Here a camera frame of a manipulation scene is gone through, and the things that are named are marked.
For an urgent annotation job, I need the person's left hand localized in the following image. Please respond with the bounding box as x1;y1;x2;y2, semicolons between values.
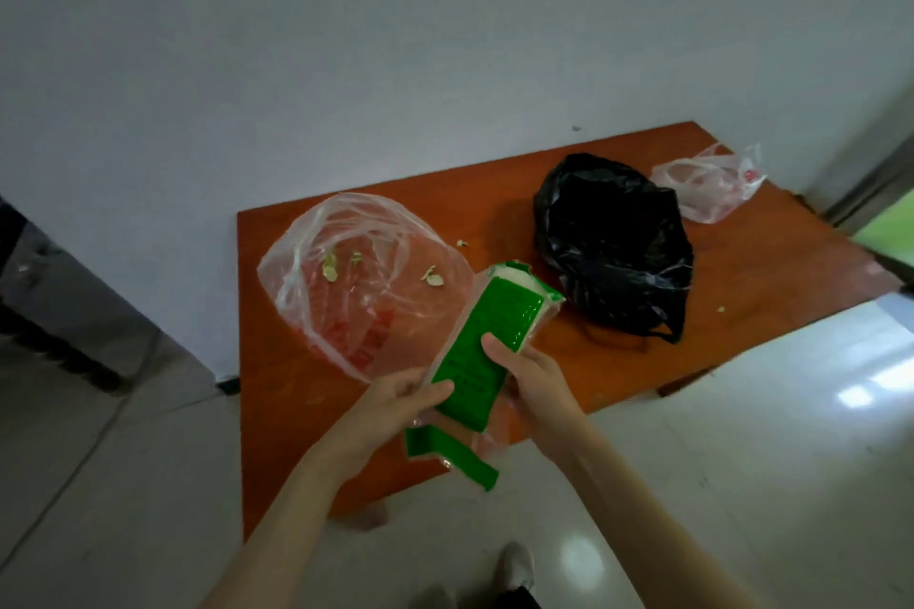
312;365;457;482

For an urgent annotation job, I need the person's right hand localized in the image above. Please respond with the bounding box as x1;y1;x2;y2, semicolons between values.
479;333;591;467

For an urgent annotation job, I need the green packet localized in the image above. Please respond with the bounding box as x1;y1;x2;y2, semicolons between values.
405;261;566;492

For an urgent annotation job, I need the clear vegetable bag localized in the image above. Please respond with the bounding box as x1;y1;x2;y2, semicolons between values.
256;192;476;385

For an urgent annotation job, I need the large black plastic bag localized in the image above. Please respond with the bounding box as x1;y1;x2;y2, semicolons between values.
533;152;695;345

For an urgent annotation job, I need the clear plastic bag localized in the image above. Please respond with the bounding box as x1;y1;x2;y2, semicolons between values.
649;142;767;226

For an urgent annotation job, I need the person's right forearm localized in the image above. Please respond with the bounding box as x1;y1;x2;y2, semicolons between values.
555;426;758;609

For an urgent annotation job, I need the person's left forearm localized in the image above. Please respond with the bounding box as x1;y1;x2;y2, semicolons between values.
203;447;358;609

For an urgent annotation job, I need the person's white right shoe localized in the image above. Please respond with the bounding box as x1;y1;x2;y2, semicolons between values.
496;541;537;592

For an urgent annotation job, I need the black trouser leg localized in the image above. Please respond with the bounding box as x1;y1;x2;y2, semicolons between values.
492;585;542;609

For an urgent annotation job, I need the brown wooden table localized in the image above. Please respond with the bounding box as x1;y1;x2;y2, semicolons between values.
236;121;904;542

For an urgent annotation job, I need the dark wooden furniture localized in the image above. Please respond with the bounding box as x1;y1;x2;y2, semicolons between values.
0;198;129;394

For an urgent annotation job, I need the frosted glass door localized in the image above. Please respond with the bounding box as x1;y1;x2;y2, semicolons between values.
827;129;914;274

